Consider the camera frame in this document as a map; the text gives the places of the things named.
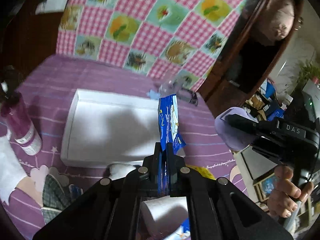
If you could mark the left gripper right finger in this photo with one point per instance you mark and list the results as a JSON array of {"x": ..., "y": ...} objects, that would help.
[{"x": 217, "y": 209}]

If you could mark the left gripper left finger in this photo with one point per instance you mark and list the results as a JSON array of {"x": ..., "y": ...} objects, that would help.
[{"x": 110, "y": 208}]

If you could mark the lavender soft pad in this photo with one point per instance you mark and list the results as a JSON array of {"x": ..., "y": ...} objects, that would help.
[{"x": 234, "y": 138}]

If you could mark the green plaid pouch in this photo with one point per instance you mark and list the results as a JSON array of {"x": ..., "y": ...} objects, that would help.
[{"x": 54, "y": 197}]

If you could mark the blue eye mask packet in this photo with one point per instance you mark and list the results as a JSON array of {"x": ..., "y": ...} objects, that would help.
[{"x": 170, "y": 139}]

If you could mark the person right hand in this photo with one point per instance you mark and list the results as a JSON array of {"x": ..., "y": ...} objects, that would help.
[{"x": 280, "y": 202}]

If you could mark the white toilet paper roll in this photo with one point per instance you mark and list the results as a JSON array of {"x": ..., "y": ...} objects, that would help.
[{"x": 162, "y": 216}]

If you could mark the white cardboard box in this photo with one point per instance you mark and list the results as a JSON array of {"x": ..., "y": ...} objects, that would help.
[{"x": 106, "y": 128}]

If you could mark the white face cloth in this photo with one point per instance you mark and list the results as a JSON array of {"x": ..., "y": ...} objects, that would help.
[{"x": 11, "y": 172}]

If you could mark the clear glass cup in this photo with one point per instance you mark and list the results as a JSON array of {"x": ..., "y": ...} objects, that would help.
[{"x": 171, "y": 86}]

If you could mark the purple striped tablecloth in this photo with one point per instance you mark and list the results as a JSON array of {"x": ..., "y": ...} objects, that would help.
[{"x": 48, "y": 92}]

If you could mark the purple pump bottle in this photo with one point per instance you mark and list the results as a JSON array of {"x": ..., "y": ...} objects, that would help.
[{"x": 18, "y": 121}]

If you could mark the pink checkered patchwork cloth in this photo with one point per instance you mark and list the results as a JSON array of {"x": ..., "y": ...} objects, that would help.
[{"x": 181, "y": 38}]

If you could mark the black strap clip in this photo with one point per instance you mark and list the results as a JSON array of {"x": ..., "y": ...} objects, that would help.
[{"x": 188, "y": 96}]

